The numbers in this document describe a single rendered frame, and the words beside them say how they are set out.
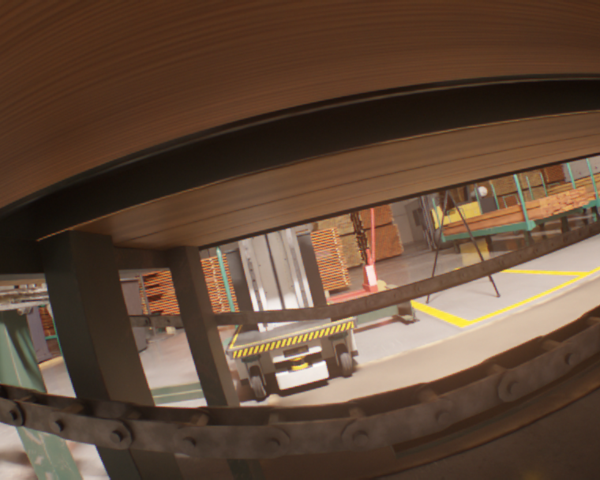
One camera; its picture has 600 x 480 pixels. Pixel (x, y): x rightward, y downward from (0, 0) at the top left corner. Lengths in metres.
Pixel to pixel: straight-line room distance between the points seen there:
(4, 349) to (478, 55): 1.40
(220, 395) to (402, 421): 0.59
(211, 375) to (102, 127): 0.68
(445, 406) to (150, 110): 0.29
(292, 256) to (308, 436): 1.79
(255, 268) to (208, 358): 1.29
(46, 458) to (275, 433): 1.23
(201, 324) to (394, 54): 0.69
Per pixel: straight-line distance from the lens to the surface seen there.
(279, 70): 0.18
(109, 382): 0.42
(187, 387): 2.46
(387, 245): 11.66
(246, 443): 0.29
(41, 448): 1.44
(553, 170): 15.59
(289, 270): 2.08
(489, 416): 0.32
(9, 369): 1.39
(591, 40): 0.28
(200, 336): 0.79
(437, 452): 1.16
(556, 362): 0.35
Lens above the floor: 0.68
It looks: 3 degrees up
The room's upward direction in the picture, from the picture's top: 14 degrees counter-clockwise
